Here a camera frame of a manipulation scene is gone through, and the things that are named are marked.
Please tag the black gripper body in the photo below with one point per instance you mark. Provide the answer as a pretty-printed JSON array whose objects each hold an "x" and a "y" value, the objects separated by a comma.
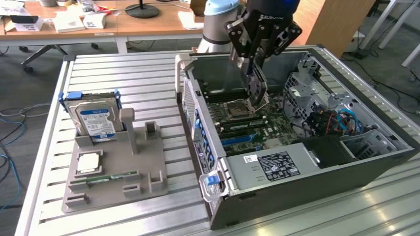
[{"x": 272, "y": 9}]

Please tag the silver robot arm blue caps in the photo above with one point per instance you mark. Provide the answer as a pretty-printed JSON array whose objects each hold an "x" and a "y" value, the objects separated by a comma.
[{"x": 216, "y": 27}]

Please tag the wooden cabinet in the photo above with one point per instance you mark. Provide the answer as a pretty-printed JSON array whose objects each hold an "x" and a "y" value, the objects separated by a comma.
[{"x": 337, "y": 22}]

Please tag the white paper stack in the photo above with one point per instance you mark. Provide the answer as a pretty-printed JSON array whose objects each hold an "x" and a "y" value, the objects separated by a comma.
[{"x": 188, "y": 22}]

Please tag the silver disk bay cage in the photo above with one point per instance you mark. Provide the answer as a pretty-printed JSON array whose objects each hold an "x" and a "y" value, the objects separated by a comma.
[{"x": 308, "y": 98}]

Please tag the CPU socket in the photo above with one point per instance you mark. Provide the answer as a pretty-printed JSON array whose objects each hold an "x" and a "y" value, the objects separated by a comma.
[{"x": 234, "y": 110}]

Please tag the black round lamp base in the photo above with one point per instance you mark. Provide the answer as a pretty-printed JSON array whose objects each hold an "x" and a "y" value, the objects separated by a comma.
[{"x": 142, "y": 11}]

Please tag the installed RAM stick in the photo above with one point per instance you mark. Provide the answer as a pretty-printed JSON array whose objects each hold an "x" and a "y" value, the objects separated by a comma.
[{"x": 242, "y": 125}]

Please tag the green motherboard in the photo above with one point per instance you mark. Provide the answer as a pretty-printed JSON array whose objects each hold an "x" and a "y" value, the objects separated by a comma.
[{"x": 278, "y": 127}]

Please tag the blue expansion slot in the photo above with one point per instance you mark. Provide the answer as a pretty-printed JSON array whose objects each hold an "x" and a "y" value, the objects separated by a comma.
[{"x": 238, "y": 140}]

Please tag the silver chipset heat sink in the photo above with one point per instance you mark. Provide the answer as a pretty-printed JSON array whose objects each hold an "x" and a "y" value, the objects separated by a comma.
[{"x": 273, "y": 143}]

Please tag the white labelled box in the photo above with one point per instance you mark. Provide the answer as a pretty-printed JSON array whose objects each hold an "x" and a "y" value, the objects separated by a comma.
[{"x": 94, "y": 21}]

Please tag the small silver disk bay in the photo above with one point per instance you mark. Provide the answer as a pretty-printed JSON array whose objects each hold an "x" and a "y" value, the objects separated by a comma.
[{"x": 370, "y": 145}]

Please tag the grey power supply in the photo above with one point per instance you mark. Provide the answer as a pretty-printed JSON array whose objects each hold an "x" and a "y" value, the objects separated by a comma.
[{"x": 245, "y": 172}]

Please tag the open white box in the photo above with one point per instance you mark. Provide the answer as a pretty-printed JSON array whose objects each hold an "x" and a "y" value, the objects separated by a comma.
[{"x": 68, "y": 24}]

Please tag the grey parts rack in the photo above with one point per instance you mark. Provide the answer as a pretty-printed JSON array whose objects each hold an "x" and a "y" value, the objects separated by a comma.
[{"x": 144, "y": 157}]

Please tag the tape roll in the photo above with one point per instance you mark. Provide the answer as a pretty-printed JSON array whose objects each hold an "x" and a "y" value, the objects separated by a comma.
[{"x": 62, "y": 2}]

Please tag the grey cup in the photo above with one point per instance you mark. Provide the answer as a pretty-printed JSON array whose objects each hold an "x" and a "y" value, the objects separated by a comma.
[{"x": 48, "y": 3}]

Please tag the black chair base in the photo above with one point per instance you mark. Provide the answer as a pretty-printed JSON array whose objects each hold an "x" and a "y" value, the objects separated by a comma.
[{"x": 38, "y": 55}]

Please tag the black and white box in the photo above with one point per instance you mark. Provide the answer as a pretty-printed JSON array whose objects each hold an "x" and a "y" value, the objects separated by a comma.
[{"x": 28, "y": 24}]

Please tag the open dark grey PC case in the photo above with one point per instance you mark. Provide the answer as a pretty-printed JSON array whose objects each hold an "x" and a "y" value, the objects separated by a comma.
[{"x": 294, "y": 201}]

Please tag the silver CPU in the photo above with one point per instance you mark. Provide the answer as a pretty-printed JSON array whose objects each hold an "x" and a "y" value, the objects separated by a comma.
[{"x": 88, "y": 163}]

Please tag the green RAM stick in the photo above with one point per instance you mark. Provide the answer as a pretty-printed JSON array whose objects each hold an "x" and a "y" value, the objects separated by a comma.
[{"x": 97, "y": 179}]

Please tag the wooden desk white frame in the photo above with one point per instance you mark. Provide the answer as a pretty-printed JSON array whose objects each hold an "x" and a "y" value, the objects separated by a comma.
[
  {"x": 97, "y": 32},
  {"x": 146, "y": 27}
]

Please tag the white table frame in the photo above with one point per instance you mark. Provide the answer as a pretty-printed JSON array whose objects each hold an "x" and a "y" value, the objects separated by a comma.
[{"x": 389, "y": 22}]

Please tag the hard disk with blue bracket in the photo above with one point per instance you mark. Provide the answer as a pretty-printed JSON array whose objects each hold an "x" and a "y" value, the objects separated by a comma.
[{"x": 94, "y": 120}]

